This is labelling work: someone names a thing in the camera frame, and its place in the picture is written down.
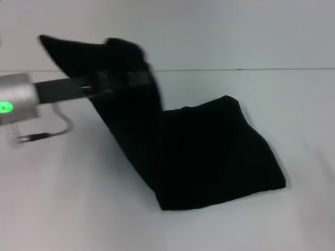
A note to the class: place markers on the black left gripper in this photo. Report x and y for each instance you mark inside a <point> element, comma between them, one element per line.
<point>60,90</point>

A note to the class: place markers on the black shirt with white print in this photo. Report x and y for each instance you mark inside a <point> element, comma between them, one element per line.
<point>199,146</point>

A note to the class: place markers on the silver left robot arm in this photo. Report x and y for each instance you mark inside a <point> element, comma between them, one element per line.
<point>15,99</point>

